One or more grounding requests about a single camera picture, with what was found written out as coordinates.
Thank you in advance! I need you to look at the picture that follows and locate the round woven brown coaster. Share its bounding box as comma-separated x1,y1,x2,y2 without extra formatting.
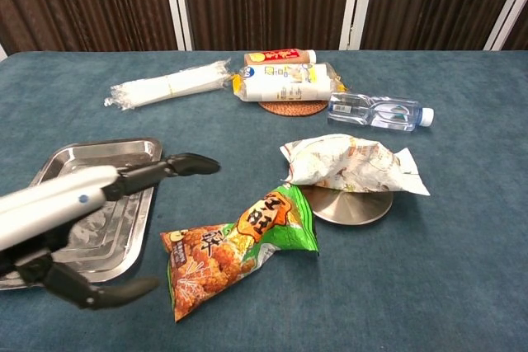
258,98,328,118

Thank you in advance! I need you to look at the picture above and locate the rectangular stainless steel tray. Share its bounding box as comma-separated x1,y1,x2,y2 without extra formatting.
0,137,164,291

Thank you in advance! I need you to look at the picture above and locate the brown drink bottle red label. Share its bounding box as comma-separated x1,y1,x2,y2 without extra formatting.
243,48,318,68

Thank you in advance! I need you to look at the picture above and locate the clear bag of white straws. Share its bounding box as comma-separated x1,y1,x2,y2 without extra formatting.
103,59,234,113

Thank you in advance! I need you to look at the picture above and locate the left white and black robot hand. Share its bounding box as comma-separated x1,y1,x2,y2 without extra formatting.
0,153,222,311

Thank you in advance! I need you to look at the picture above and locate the round stainless steel plate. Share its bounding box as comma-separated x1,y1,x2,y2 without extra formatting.
300,185,393,226

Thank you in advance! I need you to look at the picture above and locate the green orange snack bag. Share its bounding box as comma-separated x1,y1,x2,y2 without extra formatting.
159,181,321,323

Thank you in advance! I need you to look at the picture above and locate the white bread package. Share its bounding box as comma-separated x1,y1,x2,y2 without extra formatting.
230,62,346,104

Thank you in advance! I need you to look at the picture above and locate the white snack bag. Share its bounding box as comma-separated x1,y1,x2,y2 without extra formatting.
279,133,431,197

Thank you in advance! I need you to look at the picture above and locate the clear plastic water bottle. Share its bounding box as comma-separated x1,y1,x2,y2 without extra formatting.
328,92,436,133

